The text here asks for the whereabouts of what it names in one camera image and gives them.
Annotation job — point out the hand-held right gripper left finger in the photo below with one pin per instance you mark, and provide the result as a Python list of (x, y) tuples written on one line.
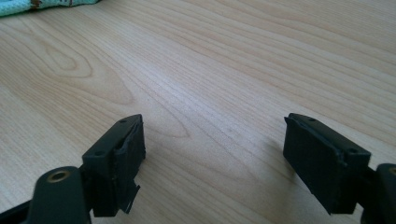
[(120, 165)]

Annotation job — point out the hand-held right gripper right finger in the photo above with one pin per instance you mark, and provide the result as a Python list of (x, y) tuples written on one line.
[(320, 165)]

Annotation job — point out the light green knitted cloth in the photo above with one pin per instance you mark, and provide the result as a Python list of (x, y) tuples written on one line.
[(34, 5)]

